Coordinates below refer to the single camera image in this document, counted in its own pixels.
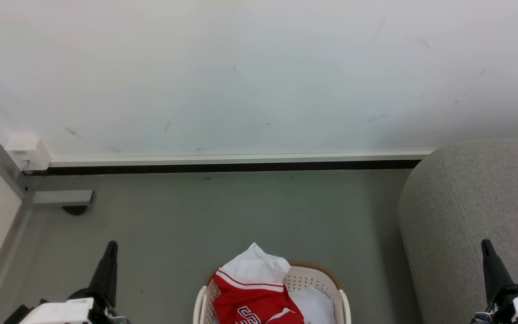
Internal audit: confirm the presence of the cream plastic laundry basket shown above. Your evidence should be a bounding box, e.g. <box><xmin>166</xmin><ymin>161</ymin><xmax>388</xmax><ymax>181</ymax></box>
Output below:
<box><xmin>193</xmin><ymin>261</ymin><xmax>352</xmax><ymax>324</ymax></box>

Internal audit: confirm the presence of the grey fabric sofa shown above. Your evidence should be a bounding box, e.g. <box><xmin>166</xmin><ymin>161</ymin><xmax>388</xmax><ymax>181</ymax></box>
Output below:
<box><xmin>397</xmin><ymin>137</ymin><xmax>518</xmax><ymax>324</ymax></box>

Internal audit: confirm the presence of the white baseboard with black gap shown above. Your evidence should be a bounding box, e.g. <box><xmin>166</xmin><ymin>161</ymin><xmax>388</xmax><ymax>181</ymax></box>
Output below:
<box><xmin>23</xmin><ymin>151</ymin><xmax>435</xmax><ymax>177</ymax></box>

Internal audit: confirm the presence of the white cloth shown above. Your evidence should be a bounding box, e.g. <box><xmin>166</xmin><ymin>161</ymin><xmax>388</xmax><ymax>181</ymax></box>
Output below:
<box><xmin>288</xmin><ymin>287</ymin><xmax>336</xmax><ymax>324</ymax></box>

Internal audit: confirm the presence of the red and white jersey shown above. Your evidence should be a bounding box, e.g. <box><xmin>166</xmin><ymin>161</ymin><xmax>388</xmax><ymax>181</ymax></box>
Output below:
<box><xmin>213</xmin><ymin>243</ymin><xmax>305</xmax><ymax>324</ymax></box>

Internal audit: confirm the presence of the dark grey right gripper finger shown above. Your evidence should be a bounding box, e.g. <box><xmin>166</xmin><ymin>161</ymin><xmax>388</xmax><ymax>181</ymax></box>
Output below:
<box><xmin>481</xmin><ymin>239</ymin><xmax>514</xmax><ymax>303</ymax></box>

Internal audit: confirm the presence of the white wall socket box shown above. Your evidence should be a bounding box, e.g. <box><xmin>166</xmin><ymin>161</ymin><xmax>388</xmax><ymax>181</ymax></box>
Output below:
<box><xmin>5</xmin><ymin>137</ymin><xmax>52</xmax><ymax>171</ymax></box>

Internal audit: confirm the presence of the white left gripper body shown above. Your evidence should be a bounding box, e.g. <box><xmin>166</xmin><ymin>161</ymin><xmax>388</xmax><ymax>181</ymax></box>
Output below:
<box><xmin>18</xmin><ymin>289</ymin><xmax>130</xmax><ymax>324</ymax></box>

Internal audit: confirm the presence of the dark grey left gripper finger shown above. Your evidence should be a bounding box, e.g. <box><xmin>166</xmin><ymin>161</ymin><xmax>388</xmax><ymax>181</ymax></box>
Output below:
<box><xmin>88</xmin><ymin>241</ymin><xmax>119</xmax><ymax>309</ymax></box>

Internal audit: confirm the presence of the grey metal foot bracket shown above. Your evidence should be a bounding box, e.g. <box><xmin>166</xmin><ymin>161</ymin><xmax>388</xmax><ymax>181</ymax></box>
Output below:
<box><xmin>32</xmin><ymin>189</ymin><xmax>94</xmax><ymax>207</ymax></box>

